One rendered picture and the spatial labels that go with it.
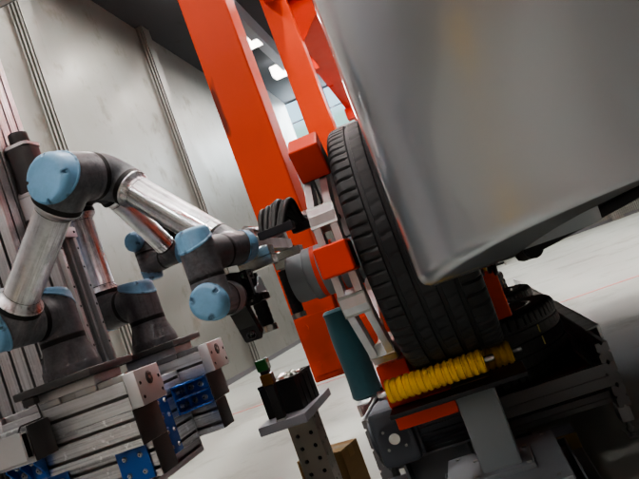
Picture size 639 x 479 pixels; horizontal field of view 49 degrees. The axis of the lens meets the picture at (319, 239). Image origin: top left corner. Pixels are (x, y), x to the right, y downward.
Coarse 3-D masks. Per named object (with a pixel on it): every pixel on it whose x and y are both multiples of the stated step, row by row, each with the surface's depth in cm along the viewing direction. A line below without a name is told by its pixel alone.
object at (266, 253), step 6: (264, 246) 169; (270, 246) 171; (258, 252) 170; (264, 252) 169; (270, 252) 170; (258, 258) 170; (264, 258) 169; (270, 258) 169; (276, 258) 173; (246, 264) 170; (252, 264) 170; (258, 264) 170; (264, 264) 169; (270, 264) 170; (240, 270) 171; (252, 270) 170; (258, 270) 174
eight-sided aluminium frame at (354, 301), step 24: (312, 192) 167; (312, 216) 160; (336, 216) 159; (336, 240) 158; (336, 288) 158; (360, 288) 157; (360, 312) 159; (360, 336) 165; (384, 336) 166; (384, 360) 171
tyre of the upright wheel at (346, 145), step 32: (352, 128) 169; (352, 160) 160; (352, 192) 154; (384, 192) 152; (352, 224) 152; (384, 224) 151; (384, 256) 151; (384, 288) 152; (416, 288) 152; (448, 288) 151; (480, 288) 151; (416, 320) 155; (448, 320) 155; (480, 320) 156; (416, 352) 161; (448, 352) 166
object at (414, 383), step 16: (480, 352) 165; (432, 368) 167; (448, 368) 166; (464, 368) 165; (480, 368) 164; (384, 384) 169; (400, 384) 168; (416, 384) 167; (432, 384) 167; (400, 400) 169
